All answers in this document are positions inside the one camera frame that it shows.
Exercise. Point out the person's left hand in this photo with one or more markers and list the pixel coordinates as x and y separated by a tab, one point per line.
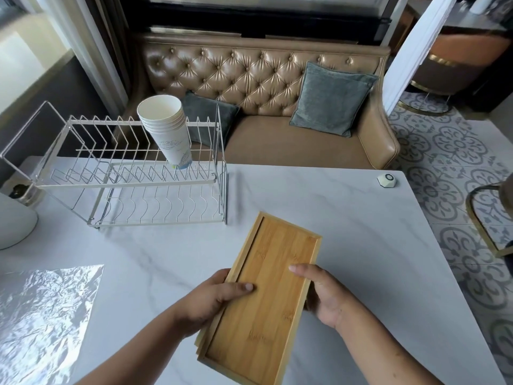
204	302

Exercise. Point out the person's right hand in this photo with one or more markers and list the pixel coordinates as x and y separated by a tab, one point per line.
330	302

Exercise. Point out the person's left thumb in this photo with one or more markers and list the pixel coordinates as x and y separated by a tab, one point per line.
238	289

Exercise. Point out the person's right thumb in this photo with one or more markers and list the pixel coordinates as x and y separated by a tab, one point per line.
305	271

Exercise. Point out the bamboo tray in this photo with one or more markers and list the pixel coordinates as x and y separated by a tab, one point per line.
200	345
268	284

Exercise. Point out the person's right forearm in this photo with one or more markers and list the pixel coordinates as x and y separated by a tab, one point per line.
384	352

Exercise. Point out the person's left forearm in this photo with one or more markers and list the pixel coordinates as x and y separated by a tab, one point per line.
140	350

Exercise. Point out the white call button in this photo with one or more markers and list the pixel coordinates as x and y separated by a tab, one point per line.
388	180

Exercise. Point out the tan tufted leather sofa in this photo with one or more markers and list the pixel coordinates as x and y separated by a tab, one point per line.
280	136

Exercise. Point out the white paper cup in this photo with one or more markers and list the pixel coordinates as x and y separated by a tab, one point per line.
165	127
174	150
160	107
164	122

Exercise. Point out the grey-green square cushion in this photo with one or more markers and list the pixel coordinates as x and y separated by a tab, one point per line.
332	100

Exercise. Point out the dark grey cushion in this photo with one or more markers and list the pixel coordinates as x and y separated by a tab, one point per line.
205	110

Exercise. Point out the aluminium foil sheet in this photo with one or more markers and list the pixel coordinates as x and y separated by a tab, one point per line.
44	320

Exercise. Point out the white round appliance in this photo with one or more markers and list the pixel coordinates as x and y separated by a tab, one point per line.
14	222

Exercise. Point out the brown chair with gold base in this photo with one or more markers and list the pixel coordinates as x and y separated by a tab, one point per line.
465	52

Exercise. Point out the grey curtain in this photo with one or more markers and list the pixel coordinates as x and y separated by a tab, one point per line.
80	36

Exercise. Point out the gold frame chair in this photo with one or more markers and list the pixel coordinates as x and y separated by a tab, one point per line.
508	200

